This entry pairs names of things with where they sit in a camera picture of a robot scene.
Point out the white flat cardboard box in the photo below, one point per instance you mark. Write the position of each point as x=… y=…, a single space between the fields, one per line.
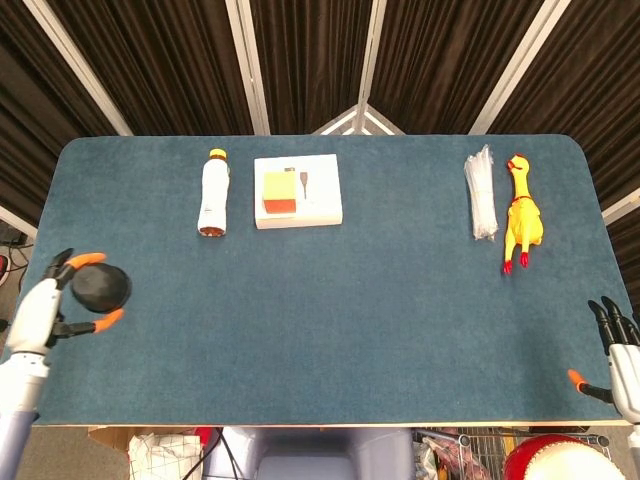
x=322 y=200

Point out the white frame rail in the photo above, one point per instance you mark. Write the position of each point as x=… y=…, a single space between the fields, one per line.
x=622 y=206
x=17 y=221

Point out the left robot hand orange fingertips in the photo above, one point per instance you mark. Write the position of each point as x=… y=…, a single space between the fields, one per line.
x=35 y=315

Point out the black round object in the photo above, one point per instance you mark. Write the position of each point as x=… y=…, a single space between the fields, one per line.
x=100 y=287

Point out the orange and yellow sponge block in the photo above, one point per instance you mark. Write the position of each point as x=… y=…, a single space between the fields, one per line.
x=280 y=190

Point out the right robot hand orange thumb tip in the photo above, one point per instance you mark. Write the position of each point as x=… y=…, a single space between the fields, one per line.
x=625 y=370

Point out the white frame post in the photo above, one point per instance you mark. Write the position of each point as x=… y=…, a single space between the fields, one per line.
x=519 y=65
x=374 y=50
x=75 y=62
x=249 y=65

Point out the brown cardboard box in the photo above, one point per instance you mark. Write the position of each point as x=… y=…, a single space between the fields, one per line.
x=107 y=439

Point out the dark brown curtain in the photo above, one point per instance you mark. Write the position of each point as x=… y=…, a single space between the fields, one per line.
x=150 y=50

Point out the white triangular frame base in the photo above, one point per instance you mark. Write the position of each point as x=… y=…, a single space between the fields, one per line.
x=370 y=122

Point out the lavender robot torso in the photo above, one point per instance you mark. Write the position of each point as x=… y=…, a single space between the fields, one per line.
x=310 y=452

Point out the red and white drum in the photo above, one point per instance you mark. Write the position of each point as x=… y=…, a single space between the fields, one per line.
x=560 y=460

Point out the yellow rubber chicken toy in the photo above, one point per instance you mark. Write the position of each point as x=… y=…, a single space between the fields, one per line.
x=522 y=220

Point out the clear plastic bag bundle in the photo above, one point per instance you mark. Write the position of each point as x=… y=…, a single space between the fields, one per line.
x=481 y=195

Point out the blue table cloth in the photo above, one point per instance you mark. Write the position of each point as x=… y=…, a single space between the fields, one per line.
x=320 y=325

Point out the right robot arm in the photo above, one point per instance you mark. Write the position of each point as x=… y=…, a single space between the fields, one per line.
x=635 y=431

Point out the white checked cloth bag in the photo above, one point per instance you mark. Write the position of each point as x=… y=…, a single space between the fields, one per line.
x=165 y=457

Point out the white wrapped bottle yellow cap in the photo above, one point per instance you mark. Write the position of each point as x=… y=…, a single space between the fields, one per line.
x=215 y=192

